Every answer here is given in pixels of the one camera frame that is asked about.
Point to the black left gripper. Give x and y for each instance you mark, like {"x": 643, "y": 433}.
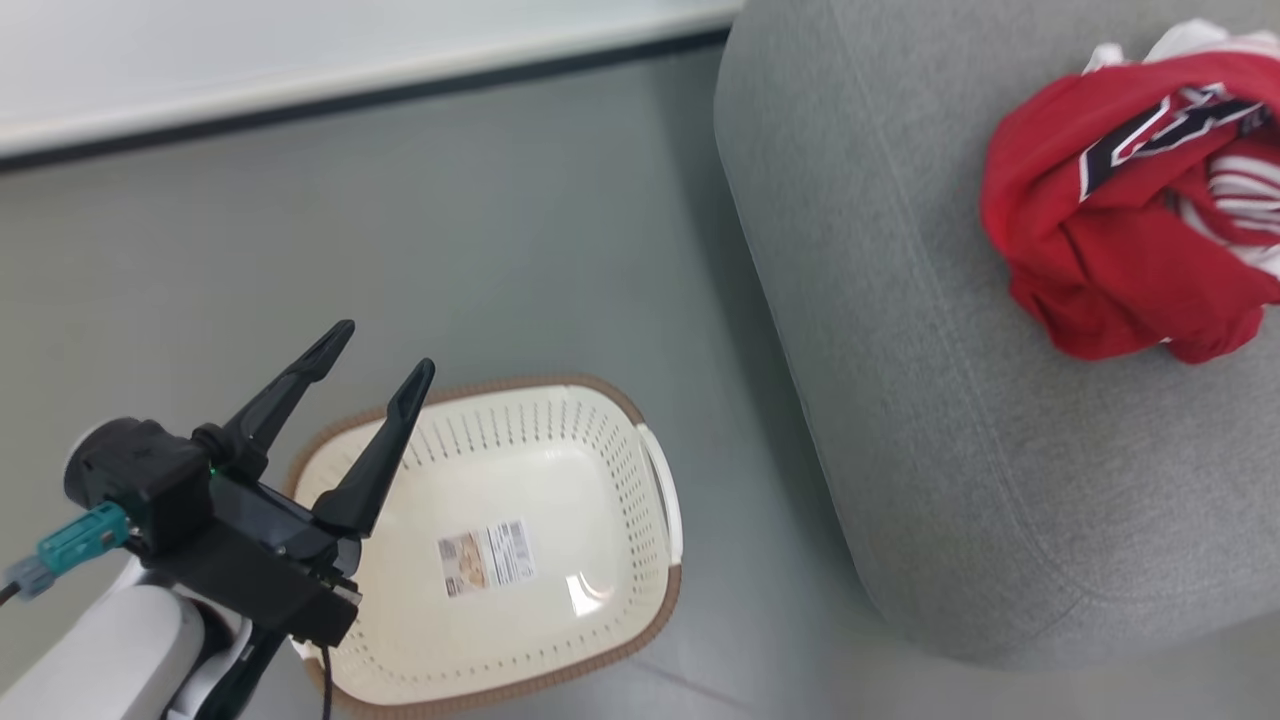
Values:
{"x": 260, "y": 570}

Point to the red white jersey clothing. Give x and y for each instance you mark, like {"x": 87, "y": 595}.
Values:
{"x": 1100, "y": 250}

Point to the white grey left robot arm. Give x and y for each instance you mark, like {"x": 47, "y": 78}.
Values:
{"x": 100, "y": 650}

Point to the cream perforated laundry basket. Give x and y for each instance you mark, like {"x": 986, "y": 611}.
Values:
{"x": 520, "y": 450}

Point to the printed paper label sticker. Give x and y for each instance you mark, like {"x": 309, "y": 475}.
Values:
{"x": 487, "y": 557}

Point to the white and dark baseboard strip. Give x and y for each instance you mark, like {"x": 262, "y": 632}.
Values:
{"x": 300, "y": 90}

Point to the grey fabric ottoman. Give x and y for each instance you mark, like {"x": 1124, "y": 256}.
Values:
{"x": 950, "y": 420}

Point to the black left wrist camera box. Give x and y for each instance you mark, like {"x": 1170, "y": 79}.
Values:
{"x": 135, "y": 470}

